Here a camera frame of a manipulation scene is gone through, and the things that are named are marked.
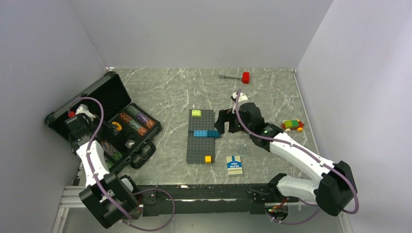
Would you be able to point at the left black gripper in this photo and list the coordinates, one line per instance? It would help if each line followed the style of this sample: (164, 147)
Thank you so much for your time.
(90, 122)

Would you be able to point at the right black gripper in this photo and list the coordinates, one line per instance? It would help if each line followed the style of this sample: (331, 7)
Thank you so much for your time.
(226, 115)

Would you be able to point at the orange big blind button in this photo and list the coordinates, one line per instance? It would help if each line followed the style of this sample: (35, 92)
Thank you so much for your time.
(116, 126)

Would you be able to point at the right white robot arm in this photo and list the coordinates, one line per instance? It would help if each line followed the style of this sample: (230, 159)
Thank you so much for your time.
(330, 185)

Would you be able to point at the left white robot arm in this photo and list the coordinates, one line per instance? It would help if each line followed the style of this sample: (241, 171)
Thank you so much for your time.
(106, 196)

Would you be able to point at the blue texas holdem card box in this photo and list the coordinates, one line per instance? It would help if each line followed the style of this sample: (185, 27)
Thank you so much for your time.
(234, 165)

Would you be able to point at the colourful lego toy car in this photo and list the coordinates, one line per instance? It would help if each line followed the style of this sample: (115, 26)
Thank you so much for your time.
(292, 125)

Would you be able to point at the red block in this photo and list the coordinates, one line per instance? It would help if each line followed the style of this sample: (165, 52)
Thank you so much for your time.
(245, 78)

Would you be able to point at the dark blue lego brick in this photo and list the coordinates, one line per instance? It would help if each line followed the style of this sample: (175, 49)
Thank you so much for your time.
(213, 133)

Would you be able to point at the orange black chip stack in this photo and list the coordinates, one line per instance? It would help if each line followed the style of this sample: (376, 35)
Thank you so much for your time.
(125, 117)

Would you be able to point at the upper grey lego baseplate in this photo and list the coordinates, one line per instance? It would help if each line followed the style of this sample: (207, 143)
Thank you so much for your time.
(204, 122)

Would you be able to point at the grey lego baseplate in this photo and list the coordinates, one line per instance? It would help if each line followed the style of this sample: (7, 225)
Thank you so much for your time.
(198, 148)
(204, 122)

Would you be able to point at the grey cylinder tool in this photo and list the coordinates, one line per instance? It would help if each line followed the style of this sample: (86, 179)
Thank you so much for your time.
(224, 76)

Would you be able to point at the green blue chip stack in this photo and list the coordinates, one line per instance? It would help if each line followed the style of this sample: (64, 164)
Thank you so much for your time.
(133, 111)

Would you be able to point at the light blue lego brick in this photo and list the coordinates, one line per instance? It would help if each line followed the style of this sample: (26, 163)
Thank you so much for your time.
(200, 133)

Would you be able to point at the lime green lego brick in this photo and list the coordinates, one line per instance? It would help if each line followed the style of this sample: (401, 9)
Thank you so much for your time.
(196, 113)

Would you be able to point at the small yellow lego brick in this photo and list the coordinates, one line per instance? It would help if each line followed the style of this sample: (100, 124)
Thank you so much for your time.
(208, 159)

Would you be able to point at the lower grey lego baseplate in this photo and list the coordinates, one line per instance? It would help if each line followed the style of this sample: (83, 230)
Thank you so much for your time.
(198, 148)

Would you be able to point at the purple chip stack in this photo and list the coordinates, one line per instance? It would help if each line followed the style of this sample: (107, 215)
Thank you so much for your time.
(141, 117)

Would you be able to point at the red tan chip stack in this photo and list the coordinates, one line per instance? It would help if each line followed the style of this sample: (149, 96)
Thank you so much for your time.
(150, 123)

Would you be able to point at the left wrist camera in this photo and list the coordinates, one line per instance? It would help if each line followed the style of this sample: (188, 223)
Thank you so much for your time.
(82, 109)

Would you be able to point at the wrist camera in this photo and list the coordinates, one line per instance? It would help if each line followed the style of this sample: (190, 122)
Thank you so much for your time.
(82, 109)
(242, 98)

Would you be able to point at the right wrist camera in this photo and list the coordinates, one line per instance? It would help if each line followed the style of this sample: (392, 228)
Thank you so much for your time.
(242, 98)

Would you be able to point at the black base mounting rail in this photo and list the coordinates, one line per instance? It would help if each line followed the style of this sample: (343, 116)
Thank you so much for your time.
(252, 198)

